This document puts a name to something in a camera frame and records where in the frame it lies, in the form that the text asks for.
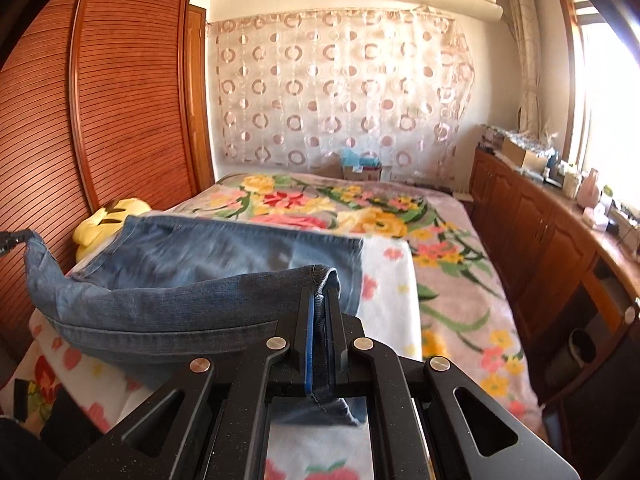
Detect blue denim pants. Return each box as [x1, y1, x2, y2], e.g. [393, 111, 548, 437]
[24, 214, 368, 428]

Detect pink bottle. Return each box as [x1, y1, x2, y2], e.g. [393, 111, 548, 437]
[579, 167, 602, 209]

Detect yellow plush toy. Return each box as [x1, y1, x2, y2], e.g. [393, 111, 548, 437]
[72, 197, 153, 263]

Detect tied patterned window curtain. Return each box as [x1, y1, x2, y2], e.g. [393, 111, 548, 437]
[505, 0, 552, 147]

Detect brown slatted wooden wardrobe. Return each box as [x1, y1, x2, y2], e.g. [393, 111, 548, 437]
[0, 0, 217, 391]

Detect cardboard box with blue items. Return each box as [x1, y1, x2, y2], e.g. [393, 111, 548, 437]
[312, 149, 387, 184]

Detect sheer circle-patterned curtain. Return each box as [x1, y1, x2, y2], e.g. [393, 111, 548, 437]
[206, 6, 477, 182]

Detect white floral bed sheet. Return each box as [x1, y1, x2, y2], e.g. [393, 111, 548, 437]
[0, 232, 423, 480]

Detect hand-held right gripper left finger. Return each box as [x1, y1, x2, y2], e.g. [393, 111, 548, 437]
[60, 292, 325, 480]

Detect wooden framed window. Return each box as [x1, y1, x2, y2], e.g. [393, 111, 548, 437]
[554, 0, 640, 173]

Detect white bottle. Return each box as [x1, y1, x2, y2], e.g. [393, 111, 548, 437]
[562, 162, 581, 199]

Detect open cardboard box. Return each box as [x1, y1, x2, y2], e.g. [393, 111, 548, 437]
[501, 137, 549, 172]

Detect dark round bin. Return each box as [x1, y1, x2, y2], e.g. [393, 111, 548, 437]
[546, 327, 597, 387]

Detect person's dark clothing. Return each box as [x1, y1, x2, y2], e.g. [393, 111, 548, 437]
[0, 379, 112, 480]

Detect long brown wooden cabinet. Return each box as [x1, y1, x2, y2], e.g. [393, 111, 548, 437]
[467, 147, 640, 411]

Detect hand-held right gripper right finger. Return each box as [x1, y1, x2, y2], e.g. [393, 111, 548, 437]
[324, 295, 581, 480]

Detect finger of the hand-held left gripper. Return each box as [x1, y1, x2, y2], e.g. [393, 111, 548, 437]
[0, 230, 34, 257]

